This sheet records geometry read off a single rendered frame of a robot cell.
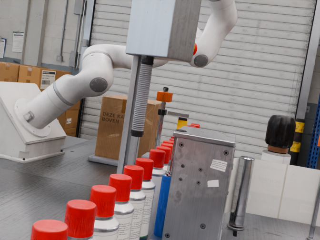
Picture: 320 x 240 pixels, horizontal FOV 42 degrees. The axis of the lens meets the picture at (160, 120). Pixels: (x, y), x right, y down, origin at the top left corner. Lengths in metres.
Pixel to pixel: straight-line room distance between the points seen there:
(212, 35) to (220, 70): 4.03
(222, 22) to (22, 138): 0.88
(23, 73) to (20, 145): 3.24
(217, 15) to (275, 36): 4.00
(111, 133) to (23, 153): 0.39
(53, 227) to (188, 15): 0.78
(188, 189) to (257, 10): 4.97
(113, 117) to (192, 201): 1.13
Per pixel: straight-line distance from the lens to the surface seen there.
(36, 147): 1.76
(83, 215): 0.46
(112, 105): 1.83
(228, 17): 1.59
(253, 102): 5.52
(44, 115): 1.72
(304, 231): 1.24
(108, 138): 1.85
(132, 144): 1.20
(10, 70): 5.02
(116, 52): 1.65
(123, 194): 0.61
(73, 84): 1.62
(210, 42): 1.57
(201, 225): 0.77
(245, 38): 5.59
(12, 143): 1.73
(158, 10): 1.09
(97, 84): 1.55
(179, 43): 1.06
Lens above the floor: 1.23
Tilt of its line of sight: 6 degrees down
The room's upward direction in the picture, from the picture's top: 9 degrees clockwise
